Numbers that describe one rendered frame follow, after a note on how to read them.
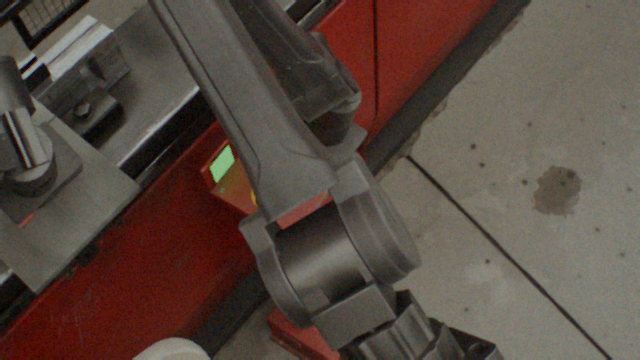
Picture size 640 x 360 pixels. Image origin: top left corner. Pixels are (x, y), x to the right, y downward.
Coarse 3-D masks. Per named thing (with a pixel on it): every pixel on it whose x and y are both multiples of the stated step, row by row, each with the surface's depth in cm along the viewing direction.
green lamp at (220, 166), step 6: (228, 150) 110; (222, 156) 110; (228, 156) 111; (216, 162) 109; (222, 162) 111; (228, 162) 112; (210, 168) 108; (216, 168) 110; (222, 168) 111; (216, 174) 111; (222, 174) 112; (216, 180) 112
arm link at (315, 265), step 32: (320, 224) 53; (288, 256) 53; (320, 256) 52; (352, 256) 52; (320, 288) 52; (352, 288) 53; (384, 288) 53; (320, 320) 52; (352, 320) 52; (384, 320) 52
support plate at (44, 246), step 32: (64, 128) 93; (96, 160) 90; (64, 192) 88; (96, 192) 88; (128, 192) 88; (0, 224) 87; (32, 224) 86; (64, 224) 86; (96, 224) 86; (0, 256) 85; (32, 256) 84; (64, 256) 84; (32, 288) 82
